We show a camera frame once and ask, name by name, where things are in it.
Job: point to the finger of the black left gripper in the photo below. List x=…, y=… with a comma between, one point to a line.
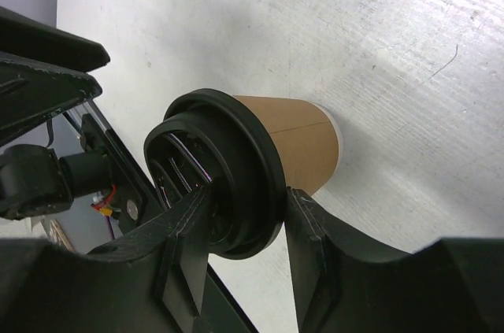
x=32, y=93
x=25, y=37

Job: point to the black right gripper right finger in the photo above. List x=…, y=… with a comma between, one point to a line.
x=346, y=281

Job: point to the brown paper coffee cup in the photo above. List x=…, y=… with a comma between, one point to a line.
x=306, y=137

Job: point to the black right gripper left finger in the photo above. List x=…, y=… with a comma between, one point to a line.
x=157, y=272

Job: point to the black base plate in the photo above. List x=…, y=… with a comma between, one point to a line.
x=135, y=203

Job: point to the black plastic cup lid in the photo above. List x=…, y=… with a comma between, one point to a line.
x=209, y=138

